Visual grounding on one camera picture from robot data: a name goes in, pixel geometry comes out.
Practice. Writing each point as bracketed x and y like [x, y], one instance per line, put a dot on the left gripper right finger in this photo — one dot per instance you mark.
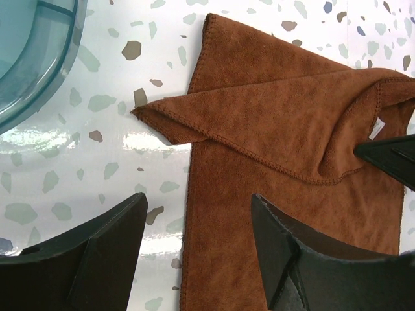
[304, 269]

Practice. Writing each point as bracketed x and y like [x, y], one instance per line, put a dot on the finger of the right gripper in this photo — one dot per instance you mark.
[394, 157]

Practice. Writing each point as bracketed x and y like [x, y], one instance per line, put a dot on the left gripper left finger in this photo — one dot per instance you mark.
[89, 267]

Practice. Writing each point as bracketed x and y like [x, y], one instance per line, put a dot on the brown towel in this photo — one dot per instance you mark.
[266, 117]

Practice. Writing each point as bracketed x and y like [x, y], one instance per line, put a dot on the blue transparent plastic tray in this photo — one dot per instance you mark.
[39, 45]

